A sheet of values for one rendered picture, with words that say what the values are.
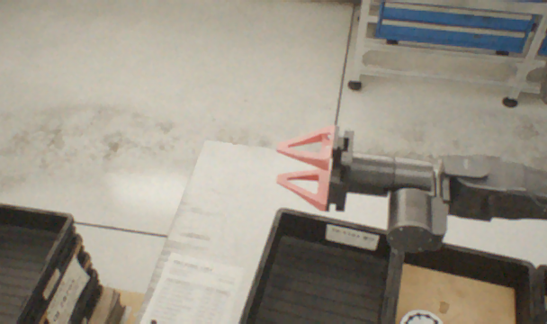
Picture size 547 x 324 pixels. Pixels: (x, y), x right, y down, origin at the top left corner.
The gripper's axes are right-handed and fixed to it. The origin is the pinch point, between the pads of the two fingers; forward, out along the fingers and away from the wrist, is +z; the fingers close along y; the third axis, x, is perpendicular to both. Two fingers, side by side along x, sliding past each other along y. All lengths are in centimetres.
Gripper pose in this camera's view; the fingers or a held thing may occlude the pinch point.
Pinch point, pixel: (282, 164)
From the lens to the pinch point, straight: 76.3
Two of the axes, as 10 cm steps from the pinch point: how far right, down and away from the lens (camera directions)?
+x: 1.6, -7.2, 6.7
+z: -9.9, -1.2, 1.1
